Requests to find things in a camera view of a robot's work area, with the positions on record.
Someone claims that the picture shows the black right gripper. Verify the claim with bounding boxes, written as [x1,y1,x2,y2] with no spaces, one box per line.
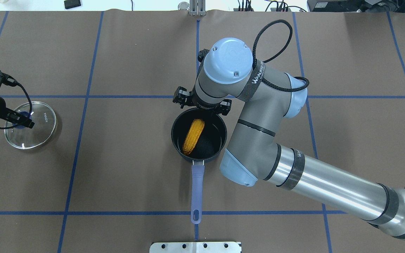
[173,86,232,116]

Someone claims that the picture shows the yellow corn cob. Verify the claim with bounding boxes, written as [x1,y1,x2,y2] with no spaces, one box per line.
[182,119,205,156]

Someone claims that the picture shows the glass pot lid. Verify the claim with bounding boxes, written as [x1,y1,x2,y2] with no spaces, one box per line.
[5,101,57,150]

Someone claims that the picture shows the dark blue saucepan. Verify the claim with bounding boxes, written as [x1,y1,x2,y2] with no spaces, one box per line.
[171,108,227,225]

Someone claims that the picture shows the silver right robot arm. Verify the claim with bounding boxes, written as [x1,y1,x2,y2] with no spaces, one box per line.
[172,38,405,240]

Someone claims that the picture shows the small silver metal cup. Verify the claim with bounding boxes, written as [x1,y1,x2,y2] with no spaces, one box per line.
[178,2,190,10]

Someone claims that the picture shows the small black square sensor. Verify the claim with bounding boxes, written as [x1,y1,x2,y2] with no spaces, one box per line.
[63,0,82,10]

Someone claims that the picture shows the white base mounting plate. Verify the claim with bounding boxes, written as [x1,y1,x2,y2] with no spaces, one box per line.
[149,241,243,253]

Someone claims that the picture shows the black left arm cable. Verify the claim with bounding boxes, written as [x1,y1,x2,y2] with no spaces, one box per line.
[0,78,33,130]

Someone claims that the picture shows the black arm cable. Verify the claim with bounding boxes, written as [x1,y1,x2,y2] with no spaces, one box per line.
[252,19,310,92]
[0,78,33,130]

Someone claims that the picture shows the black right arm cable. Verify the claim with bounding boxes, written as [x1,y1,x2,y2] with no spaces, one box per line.
[252,19,310,92]

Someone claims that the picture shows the aluminium frame post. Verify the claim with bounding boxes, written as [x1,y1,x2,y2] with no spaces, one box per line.
[189,0,207,17]

